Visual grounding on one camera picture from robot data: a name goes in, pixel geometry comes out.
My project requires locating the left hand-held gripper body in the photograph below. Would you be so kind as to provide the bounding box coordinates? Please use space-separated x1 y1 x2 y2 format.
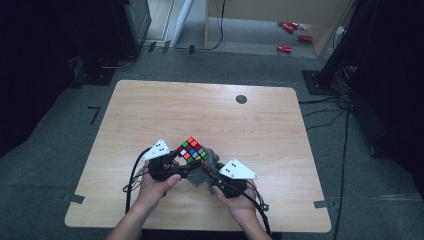
141 138 183 183

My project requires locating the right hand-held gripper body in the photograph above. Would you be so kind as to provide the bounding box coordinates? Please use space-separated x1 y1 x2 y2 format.
212 158 260 199

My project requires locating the multicoloured puzzle cube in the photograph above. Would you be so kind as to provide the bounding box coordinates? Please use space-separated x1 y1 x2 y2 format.
176 136 209 165

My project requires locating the person's right hand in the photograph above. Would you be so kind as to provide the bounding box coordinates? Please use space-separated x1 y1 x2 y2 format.
212 180 260 228

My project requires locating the person's left hand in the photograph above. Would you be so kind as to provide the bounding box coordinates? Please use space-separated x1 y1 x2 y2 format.
137 168 183 212

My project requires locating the person's dark clothing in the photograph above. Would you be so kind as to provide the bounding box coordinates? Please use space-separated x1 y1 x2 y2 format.
139 229 284 240

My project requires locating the black angled floor tape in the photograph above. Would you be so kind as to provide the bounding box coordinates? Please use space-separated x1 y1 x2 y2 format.
87 105 102 126

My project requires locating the black floor plate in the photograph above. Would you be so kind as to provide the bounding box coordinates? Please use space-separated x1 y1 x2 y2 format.
70 63 117 88

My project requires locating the black cabinet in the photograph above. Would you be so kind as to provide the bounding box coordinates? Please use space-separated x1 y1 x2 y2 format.
109 0 153 62

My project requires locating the white panel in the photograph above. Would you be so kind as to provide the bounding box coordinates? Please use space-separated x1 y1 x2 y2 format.
164 0 196 46

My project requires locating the black curtain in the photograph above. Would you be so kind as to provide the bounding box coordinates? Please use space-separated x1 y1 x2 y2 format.
0 0 116 159
346 0 424 191

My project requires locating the black stand with base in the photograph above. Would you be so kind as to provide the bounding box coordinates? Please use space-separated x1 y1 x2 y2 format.
301 0 379 96

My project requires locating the left hand-held gripper cable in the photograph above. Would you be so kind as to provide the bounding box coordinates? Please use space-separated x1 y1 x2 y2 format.
121 147 152 215

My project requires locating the hand-held gripper cable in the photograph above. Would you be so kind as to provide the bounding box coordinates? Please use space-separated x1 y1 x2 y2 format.
121 147 152 215
241 181 273 236

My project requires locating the right hand-held gripper cable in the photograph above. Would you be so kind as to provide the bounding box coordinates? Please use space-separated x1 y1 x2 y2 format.
241 181 273 236

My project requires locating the looped black floor cable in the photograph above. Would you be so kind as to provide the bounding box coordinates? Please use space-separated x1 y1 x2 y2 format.
99 54 138 70

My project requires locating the long black floor cable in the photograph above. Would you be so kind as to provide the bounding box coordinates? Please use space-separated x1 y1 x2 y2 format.
332 105 352 240

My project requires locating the hanging black cable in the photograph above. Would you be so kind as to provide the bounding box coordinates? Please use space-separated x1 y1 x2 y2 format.
199 0 227 52

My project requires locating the coiled cable bundle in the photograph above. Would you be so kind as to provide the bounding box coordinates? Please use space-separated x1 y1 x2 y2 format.
332 62 359 95

